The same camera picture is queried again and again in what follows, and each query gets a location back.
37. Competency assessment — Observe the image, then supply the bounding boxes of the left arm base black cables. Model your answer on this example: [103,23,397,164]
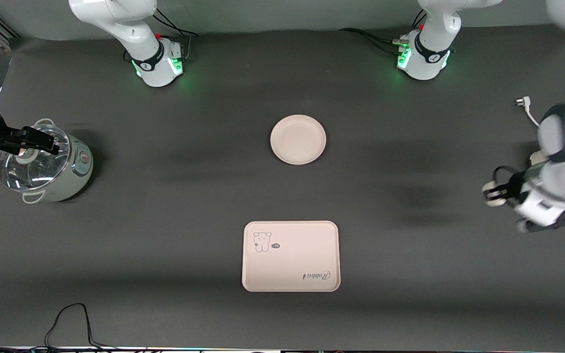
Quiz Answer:
[338,10,428,55]

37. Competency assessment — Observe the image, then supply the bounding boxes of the pale green electric cooker pot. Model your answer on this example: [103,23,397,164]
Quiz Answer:
[0,118,94,204]

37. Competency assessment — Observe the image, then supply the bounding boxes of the beige rectangular rabbit tray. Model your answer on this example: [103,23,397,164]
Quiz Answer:
[241,221,341,293]

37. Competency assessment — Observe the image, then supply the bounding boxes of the dark grey table mat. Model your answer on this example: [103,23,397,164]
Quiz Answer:
[0,22,565,352]

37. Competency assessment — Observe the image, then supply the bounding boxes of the round beige plate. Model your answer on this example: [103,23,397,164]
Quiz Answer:
[270,114,327,165]

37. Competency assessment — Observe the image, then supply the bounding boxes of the glass pot lid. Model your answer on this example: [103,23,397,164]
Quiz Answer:
[0,124,72,192]

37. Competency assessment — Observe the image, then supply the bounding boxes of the black looped cable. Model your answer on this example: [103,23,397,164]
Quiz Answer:
[44,303,119,352]

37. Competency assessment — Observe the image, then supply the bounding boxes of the aluminium frame rail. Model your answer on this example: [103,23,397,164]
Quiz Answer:
[0,12,21,43]

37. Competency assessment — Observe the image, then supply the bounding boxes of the white toaster cord with plug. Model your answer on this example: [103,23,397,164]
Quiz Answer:
[514,96,542,129]

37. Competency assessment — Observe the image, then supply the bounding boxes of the white steamed bun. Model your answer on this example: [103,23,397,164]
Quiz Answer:
[482,181,508,209]

